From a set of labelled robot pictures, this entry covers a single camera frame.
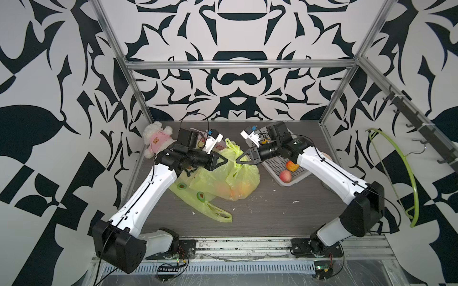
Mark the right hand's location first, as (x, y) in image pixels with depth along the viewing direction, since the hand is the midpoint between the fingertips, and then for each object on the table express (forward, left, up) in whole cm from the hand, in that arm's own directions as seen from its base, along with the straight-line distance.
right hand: (238, 158), depth 71 cm
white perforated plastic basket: (+5, -17, -15) cm, 24 cm away
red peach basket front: (+4, -24, -22) cm, 33 cm away
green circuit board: (-34, -32, -28) cm, 54 cm away
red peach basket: (-8, +1, -14) cm, 16 cm away
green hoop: (+5, -59, +4) cm, 59 cm away
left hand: (+2, +6, -1) cm, 6 cm away
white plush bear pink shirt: (+25, +43, -17) cm, 53 cm away
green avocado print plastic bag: (-6, +3, -6) cm, 9 cm away
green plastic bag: (-4, +19, -22) cm, 29 cm away
